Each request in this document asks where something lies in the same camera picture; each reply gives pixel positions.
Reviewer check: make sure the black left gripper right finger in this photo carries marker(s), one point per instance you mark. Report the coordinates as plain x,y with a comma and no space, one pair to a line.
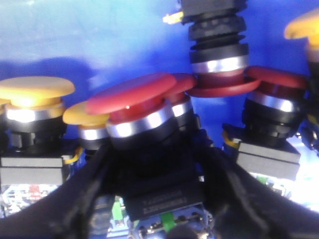
244,208

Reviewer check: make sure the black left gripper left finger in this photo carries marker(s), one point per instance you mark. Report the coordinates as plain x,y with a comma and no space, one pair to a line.
66,212

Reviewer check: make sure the red mushroom push button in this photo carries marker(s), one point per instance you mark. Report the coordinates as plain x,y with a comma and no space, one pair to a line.
156,172

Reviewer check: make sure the small yellow button centre-left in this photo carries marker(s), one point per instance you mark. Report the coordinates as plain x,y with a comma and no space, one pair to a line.
92,129

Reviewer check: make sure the red button right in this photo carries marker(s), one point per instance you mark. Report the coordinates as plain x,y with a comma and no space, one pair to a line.
272,113

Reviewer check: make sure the yellow button left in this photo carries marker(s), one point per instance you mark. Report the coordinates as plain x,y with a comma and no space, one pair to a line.
38,153

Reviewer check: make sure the red button behind centre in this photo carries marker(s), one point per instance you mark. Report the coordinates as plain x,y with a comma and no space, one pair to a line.
181,103

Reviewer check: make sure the upside-down red button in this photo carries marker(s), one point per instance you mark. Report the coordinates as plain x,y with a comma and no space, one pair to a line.
218,58

